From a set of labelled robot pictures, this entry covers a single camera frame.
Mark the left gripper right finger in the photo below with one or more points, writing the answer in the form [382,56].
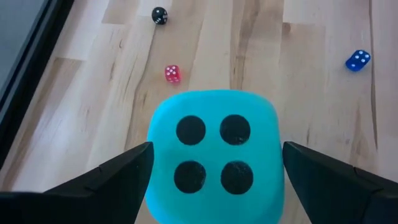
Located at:
[326,193]

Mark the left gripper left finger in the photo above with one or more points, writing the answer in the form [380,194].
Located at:
[118,186]

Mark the small red die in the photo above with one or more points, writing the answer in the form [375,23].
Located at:
[172,74]

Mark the cyan foam die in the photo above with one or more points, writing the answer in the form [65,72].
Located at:
[214,105]

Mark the small blue die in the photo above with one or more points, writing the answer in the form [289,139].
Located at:
[357,60]

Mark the small black die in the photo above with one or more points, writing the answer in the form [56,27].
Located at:
[159,15]

